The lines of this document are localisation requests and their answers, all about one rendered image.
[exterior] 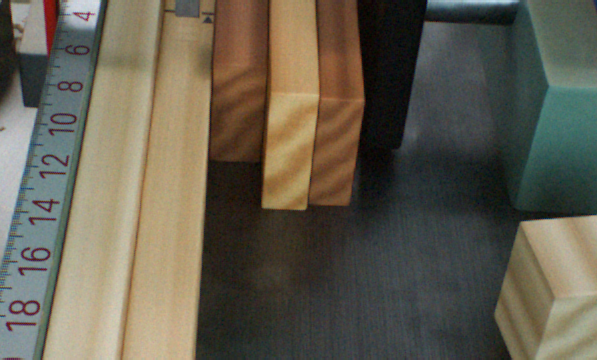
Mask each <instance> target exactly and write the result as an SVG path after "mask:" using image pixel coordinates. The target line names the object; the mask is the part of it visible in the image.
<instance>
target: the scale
mask: <svg viewBox="0 0 597 360"><path fill-rule="evenodd" d="M100 2H101V0H63V4H62V8H61V12H60V17H59V21H58V26H57V30H56V34H55V39H54V43H53V47H52V52H51V56H50V61H49V65H48V69H47V74H46V78H45V83H44V87H43V91H42V96H41V100H40V104H39V109H38V113H37V118H36V122H35V126H34V131H33V135H32V139H31V144H30V148H29V153H28V157H27V161H26V166H25V170H24V175H23V179H22V183H21V188H20V192H19V196H18V201H17V205H16V210H15V214H14V218H13V223H12V227H11V231H10V236H9V240H8V245H7V249H6V253H5V255H4V258H3V262H2V267H1V271H0V360H32V358H33V353H34V348H35V342H36V341H37V336H38V331H39V325H40V320H41V315H42V310H43V304H44V299H45V294H46V288H47V283H48V278H49V272H50V267H51V262H52V257H53V251H54V246H55V241H56V235H57V230H58V225H59V219H60V214H61V209H62V204H63V198H65V193H66V188H67V182H68V177H69V172H70V166H71V161H72V156H73V151H74V145H75V140H76V135H77V129H78V124H79V120H80V114H81V109H82V104H83V102H82V99H83V93H84V88H85V83H86V77H87V72H88V67H89V61H90V56H91V51H92V46H93V40H94V35H95V30H96V24H97V19H98V13H99V7H100Z"/></svg>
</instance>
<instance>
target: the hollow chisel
mask: <svg viewBox="0 0 597 360"><path fill-rule="evenodd" d="M199 12H200V0H175V5H174V16H175V17H188V18H199Z"/></svg>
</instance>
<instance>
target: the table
mask: <svg viewBox="0 0 597 360"><path fill-rule="evenodd" d="M261 161H262V153H261ZM261 161H260V162H259V163H249V162H230V161H212V160H210V157H209V164H208V179H207V194H206V209H205V225H204V240H203V255H202V271H201V286H200V300H199V316H198V323H197V331H196V346H195V360H513V359H512V357H511V355H510V352H509V350H508V347H507V345H506V342H505V341H504V340H503V337H502V335H501V333H500V330H499V328H498V325H497V323H496V320H495V318H494V312H495V309H496V305H497V302H498V298H499V295H500V291H501V287H502V284H503V280H504V277H505V273H506V270H507V266H508V263H509V259H510V256H511V252H512V248H513V245H514V241H515V238H516V234H517V231H518V227H519V224H520V222H522V221H533V220H544V219H555V218H567V217H579V216H585V215H587V214H585V213H565V212H543V211H523V210H519V209H516V208H514V207H513V205H512V204H511V203H510V198H509V193H508V188H507V183H506V178H505V173H504V168H503V163H502V158H501V153H500V148H499V144H498V139H497V134H496V129H495V124H494V119H493V114H492V109H491V104H490V99H489V94H488V89H487V84H486V79H485V74H484V69H483V64H482V59H481V54H480V49H479V44H478V39H477V34H476V30H475V25H472V24H455V23H438V22H424V24H423V30H422V36H421V41H420V47H419V52H418V58H417V63H416V69H415V75H414V80H413V86H412V91H411V97H410V102H409V108H408V114H407V119H406V125H405V130H404V136H403V142H402V145H401V147H400V149H397V150H395V149H376V148H367V147H365V146H364V143H363V133H362V122H361V129H360V136H359V143H358V149H357V156H356V163H355V169H354V176H353V182H352V189H351V196H350V203H349V205H348V206H337V205H318V204H309V203H307V208H306V210H289V209H268V208H262V207H261Z"/></svg>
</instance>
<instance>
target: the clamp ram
mask: <svg viewBox="0 0 597 360"><path fill-rule="evenodd" d="M357 3H358V28H359V40H360V52H361V64H362V77H363V89H364V101H365V102H364V109H363V115H362V133H363V143H364V146H365V147H367V148H376V149H395V150H397V149H400V147H401V145H402V142H403V136H404V130H405V125H406V119H407V114H408V108H409V102H410V97H411V91H412V86H413V80H414V75H415V69H416V63H417V58H418V52H419V47H420V41H421V36H422V30H423V24H424V22H438V23H455V24H472V25H489V26H507V27H511V25H512V24H513V23H514V21H515V18H516V15H517V11H518V7H519V0H357Z"/></svg>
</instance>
